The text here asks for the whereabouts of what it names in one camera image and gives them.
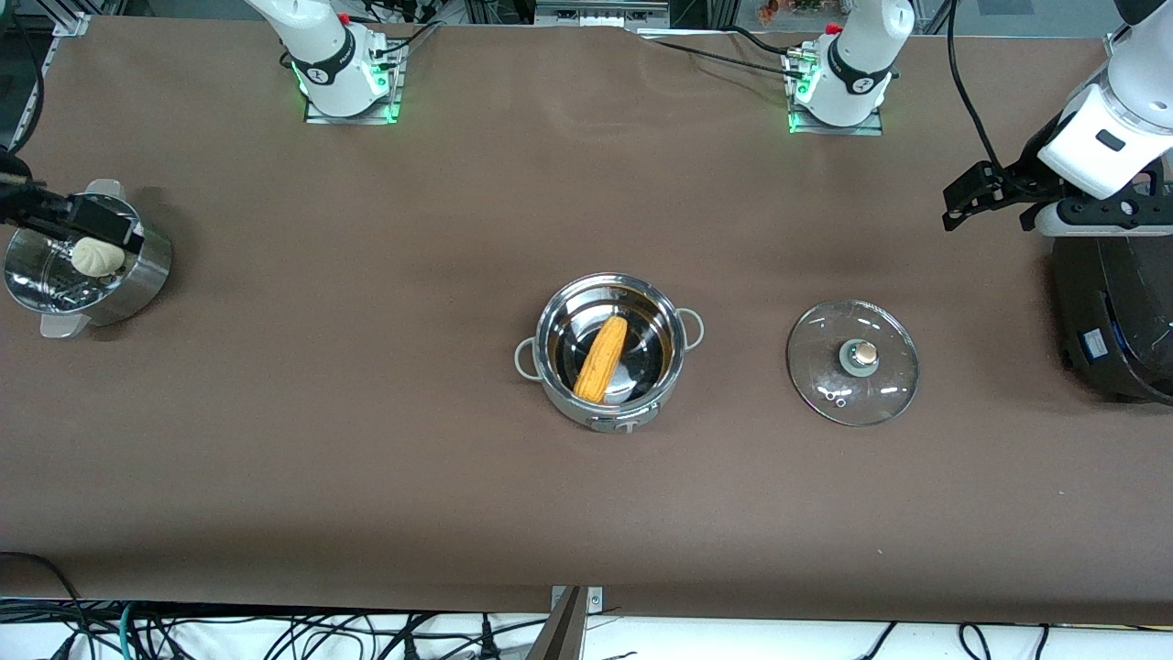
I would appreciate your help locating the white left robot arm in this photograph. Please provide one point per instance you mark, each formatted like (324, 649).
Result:
(857, 64)

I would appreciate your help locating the metal table edge bracket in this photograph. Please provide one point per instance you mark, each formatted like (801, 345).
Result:
(595, 598)

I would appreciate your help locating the aluminium frame profile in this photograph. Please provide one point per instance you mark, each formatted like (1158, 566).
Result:
(1120, 41)

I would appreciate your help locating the black rice cooker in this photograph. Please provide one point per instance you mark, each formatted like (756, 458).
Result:
(1118, 312)

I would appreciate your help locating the dark angled bar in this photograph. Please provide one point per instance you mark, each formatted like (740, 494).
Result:
(564, 632)

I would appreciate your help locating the stainless steel steamer pot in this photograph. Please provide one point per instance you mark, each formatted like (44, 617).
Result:
(137, 275)

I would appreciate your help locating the grey pot with steel interior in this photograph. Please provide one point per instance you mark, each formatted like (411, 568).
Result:
(632, 417)

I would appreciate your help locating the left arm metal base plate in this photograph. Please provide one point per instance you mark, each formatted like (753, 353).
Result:
(875, 126)

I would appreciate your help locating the grey equipment box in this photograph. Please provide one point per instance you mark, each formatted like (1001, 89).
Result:
(600, 11)

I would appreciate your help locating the white steamed bun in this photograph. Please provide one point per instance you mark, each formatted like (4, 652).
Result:
(96, 259)

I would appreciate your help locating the round glass pot lid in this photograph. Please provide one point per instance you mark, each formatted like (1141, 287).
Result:
(852, 385)

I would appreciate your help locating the yellow corn cob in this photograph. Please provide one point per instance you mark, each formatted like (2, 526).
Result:
(602, 359)

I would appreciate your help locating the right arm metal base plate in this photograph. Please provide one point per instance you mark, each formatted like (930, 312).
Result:
(396, 92)

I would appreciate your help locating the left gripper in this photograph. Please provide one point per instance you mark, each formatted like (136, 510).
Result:
(1025, 173)

